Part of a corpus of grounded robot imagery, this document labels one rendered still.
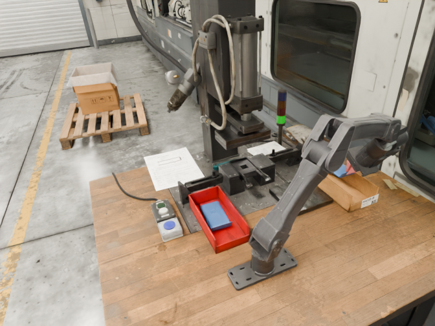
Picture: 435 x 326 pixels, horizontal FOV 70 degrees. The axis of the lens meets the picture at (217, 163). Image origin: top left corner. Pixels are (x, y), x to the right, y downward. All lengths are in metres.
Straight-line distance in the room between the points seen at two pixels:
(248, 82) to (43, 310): 1.80
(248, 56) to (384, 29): 0.63
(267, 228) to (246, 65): 0.51
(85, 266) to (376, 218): 1.85
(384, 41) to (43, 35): 9.48
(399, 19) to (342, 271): 0.93
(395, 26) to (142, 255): 1.22
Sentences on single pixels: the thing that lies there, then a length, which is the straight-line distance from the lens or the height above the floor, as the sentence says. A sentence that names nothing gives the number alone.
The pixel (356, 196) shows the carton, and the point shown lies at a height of 0.90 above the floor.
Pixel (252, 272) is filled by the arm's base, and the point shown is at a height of 0.91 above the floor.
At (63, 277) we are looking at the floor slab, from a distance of 2.38.
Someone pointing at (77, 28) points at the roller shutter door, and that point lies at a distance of 10.15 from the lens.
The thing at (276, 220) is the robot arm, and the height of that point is 1.08.
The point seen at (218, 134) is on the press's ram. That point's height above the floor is 1.14.
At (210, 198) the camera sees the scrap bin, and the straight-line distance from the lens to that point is 1.17.
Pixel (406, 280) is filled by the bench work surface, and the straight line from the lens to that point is 1.02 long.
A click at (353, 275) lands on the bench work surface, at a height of 0.90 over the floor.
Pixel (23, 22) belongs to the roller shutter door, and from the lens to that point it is 10.28.
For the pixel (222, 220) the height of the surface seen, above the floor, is 0.91.
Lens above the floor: 1.64
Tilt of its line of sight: 32 degrees down
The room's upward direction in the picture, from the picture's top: 4 degrees counter-clockwise
